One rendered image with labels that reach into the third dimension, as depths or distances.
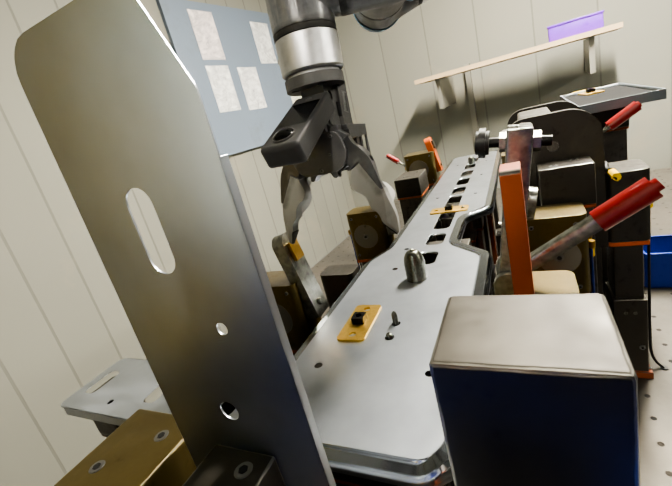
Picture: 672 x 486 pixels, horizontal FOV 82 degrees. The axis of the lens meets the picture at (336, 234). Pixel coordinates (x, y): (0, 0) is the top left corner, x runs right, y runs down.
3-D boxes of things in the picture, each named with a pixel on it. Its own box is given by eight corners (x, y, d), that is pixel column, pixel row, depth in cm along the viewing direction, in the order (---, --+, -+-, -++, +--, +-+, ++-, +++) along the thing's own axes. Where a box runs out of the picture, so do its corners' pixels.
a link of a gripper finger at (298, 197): (310, 234, 56) (332, 178, 52) (288, 246, 51) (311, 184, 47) (293, 224, 57) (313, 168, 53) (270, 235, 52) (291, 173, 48)
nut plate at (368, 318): (357, 306, 56) (355, 299, 55) (382, 306, 54) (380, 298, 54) (335, 341, 48) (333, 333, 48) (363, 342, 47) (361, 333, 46)
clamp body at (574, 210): (541, 405, 68) (518, 207, 58) (615, 413, 63) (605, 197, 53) (543, 435, 63) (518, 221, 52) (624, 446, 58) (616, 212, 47)
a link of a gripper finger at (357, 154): (395, 177, 44) (342, 124, 45) (391, 179, 43) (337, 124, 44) (368, 205, 46) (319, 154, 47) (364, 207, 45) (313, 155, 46)
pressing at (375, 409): (445, 161, 154) (444, 158, 154) (506, 151, 144) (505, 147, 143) (226, 448, 38) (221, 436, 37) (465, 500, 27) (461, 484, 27)
